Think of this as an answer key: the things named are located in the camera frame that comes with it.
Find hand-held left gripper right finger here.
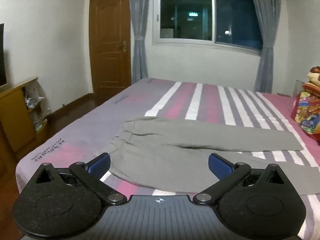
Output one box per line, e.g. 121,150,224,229
194,153,287,205

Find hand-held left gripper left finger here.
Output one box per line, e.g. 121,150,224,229
34,152,127,205

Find grey pants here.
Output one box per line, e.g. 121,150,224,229
106,117,320,196

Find bed with striped sheet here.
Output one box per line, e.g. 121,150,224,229
15,77,320,240

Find white plastic bag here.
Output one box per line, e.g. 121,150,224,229
24,81,46,109

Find wooden cabinet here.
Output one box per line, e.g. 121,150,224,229
0,77,51,197

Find colourful printed blanket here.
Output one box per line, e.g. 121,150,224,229
291,82,320,143

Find brown wooden door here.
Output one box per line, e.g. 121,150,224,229
89,0,132,98

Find brown cream plush toy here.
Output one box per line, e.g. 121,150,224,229
307,66,320,87

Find grey curtain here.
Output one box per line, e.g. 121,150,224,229
247,0,288,94
128,0,157,84

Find black television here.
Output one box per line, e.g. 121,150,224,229
0,23,7,88

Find sliding glass window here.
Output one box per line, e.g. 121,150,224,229
153,0,263,53

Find grey wall plate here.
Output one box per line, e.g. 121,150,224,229
294,79,307,97

